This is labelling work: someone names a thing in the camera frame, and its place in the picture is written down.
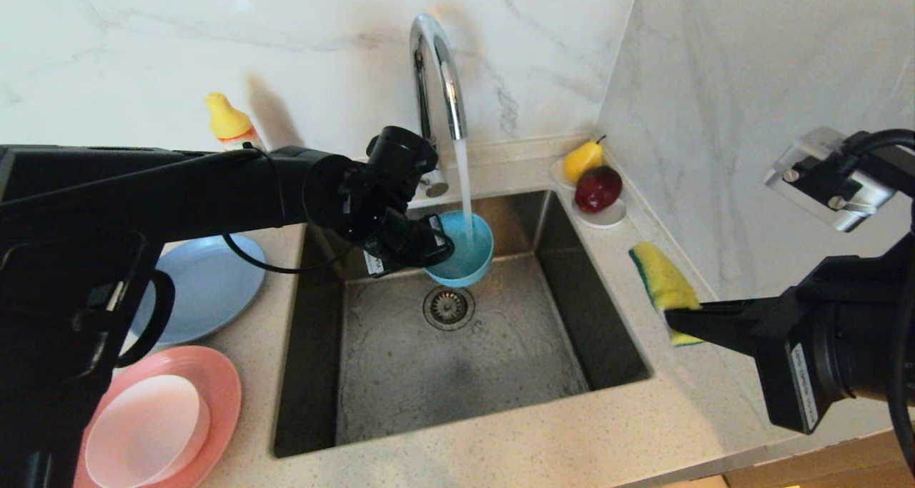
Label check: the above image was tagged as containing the teal bowl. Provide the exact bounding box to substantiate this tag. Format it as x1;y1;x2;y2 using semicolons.
422;211;495;289

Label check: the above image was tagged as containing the stainless steel sink basin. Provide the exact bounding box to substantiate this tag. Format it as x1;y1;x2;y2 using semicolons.
272;190;653;459

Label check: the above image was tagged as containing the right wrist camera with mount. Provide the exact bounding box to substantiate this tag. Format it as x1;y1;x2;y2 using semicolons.
763;126;900;233

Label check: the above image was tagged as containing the chrome gooseneck faucet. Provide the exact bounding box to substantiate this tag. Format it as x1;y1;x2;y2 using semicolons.
409;13;469;199

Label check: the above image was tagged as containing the running water stream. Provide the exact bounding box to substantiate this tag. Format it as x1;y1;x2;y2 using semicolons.
453;138;478;243

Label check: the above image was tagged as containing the pale pink bowl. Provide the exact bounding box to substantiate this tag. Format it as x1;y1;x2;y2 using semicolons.
84;374;212;488

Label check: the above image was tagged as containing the yellow green sponge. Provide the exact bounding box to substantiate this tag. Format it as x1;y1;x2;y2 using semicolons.
629;241;706;347

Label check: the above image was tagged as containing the small white dish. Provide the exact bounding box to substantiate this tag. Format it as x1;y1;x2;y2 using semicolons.
549;157;628;229

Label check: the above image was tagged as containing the yellow pear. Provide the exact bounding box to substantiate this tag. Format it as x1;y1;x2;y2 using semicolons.
563;136;606;185

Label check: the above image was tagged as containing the dark red apple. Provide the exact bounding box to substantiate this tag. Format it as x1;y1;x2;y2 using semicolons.
574;165;623;214

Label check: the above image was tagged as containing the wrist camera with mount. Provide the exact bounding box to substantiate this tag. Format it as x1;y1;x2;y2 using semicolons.
366;126;439;189
763;126;900;233

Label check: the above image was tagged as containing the round metal drain strainer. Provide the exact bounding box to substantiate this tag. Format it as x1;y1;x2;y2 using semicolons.
422;285;476;331

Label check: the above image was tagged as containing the blue plate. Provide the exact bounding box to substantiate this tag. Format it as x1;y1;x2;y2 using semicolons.
118;234;267;347

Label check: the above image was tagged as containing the orange dish soap bottle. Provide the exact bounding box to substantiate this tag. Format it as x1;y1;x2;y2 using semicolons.
204;91;262;151

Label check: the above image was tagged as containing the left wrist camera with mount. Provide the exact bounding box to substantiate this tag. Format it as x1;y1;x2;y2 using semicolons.
366;126;439;189

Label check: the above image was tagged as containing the pink plate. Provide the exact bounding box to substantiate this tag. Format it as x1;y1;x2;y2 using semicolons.
74;345;242;488

